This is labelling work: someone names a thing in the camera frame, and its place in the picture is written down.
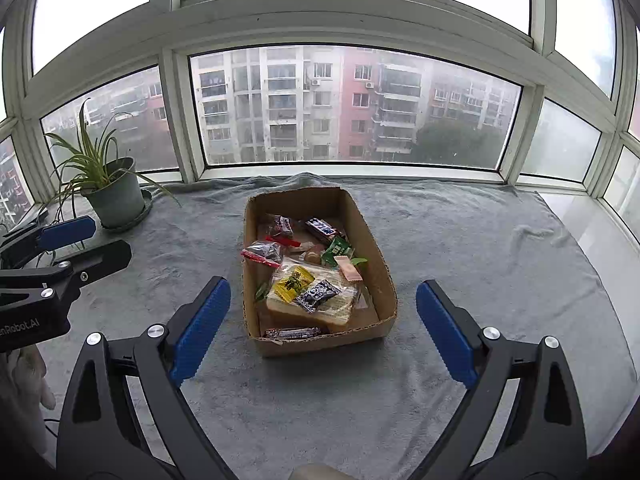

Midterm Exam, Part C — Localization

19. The dark chocolate bar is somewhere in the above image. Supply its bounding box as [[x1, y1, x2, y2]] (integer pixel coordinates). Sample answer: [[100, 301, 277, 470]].
[[264, 327, 322, 340]]

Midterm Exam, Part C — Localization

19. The yellow snack packet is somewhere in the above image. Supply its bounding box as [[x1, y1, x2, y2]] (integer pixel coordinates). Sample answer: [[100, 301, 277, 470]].
[[272, 266, 314, 302]]

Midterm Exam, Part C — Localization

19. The clear red snack bag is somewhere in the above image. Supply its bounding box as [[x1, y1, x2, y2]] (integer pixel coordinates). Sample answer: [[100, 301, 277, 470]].
[[241, 240, 283, 269], [266, 214, 300, 247]]

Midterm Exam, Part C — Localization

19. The packaged bread loaf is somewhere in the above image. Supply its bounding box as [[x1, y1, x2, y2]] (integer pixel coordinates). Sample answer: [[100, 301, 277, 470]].
[[266, 257, 360, 333]]

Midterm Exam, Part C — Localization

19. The pink snack packet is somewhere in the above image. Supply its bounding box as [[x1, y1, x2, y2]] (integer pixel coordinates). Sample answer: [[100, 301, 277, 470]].
[[334, 256, 362, 283]]

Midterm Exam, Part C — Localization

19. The brown cardboard box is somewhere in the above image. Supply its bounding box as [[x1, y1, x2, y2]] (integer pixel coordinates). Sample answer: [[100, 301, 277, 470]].
[[242, 188, 398, 358]]

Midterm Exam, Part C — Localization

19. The light green candy wrapper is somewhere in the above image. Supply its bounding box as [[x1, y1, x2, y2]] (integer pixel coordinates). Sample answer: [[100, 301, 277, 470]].
[[350, 257, 368, 266]]

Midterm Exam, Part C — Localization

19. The black white snack packet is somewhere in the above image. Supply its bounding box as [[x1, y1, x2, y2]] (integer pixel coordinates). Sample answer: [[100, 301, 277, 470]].
[[293, 280, 342, 313]]

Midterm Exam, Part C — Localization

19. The round brown pastry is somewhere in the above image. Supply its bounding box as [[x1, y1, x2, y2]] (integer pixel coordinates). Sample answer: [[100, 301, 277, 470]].
[[303, 245, 326, 266]]

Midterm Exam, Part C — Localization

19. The snickers bar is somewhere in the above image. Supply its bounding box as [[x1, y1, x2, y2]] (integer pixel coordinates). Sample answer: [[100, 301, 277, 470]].
[[304, 217, 338, 245]]

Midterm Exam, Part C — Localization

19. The white gloved left hand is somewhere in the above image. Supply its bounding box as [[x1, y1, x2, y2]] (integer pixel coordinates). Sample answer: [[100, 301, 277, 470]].
[[1, 344, 56, 455]]

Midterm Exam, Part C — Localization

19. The green potted plant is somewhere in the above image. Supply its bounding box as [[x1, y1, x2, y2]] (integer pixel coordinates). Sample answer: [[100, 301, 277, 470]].
[[46, 105, 175, 232]]

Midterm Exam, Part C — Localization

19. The grey blanket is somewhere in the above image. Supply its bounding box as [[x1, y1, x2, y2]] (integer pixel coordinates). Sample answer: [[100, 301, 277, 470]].
[[29, 171, 640, 480]]

